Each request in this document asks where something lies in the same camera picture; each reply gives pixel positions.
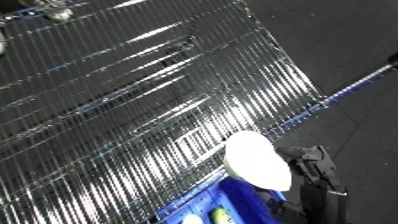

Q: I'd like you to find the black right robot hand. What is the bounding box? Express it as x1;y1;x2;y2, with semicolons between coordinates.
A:
273;144;352;224

